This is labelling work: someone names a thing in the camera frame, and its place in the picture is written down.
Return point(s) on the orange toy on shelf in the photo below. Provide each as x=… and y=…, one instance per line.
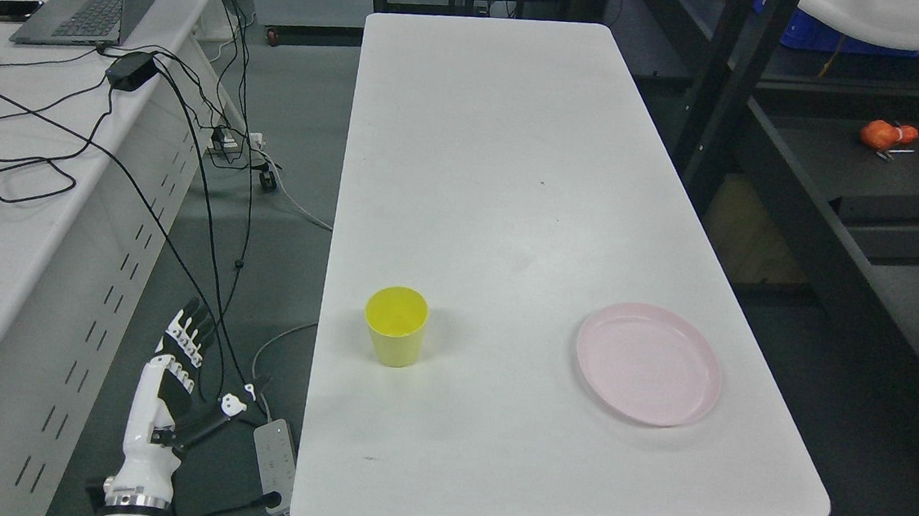
x=883, y=135

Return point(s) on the blue plastic crate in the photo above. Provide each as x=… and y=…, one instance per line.
x=805, y=33

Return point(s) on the black metal shelf rack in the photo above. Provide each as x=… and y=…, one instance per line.
x=850, y=214

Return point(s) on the black power adapter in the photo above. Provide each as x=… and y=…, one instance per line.
x=130, y=71

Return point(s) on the desk height control panel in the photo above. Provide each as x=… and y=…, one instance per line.
x=276, y=460

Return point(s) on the grey laptop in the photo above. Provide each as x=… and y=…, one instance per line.
x=82, y=22

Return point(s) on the white standing desk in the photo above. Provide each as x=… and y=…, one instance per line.
x=508, y=171

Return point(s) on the pink plastic plate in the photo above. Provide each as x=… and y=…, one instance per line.
x=648, y=365

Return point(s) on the white side desk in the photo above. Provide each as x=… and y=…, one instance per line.
x=90, y=179

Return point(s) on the yellow plastic cup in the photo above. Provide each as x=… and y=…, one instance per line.
x=396, y=318

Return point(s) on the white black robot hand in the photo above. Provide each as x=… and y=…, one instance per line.
x=163, y=422

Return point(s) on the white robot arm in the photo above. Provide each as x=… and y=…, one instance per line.
x=130, y=509

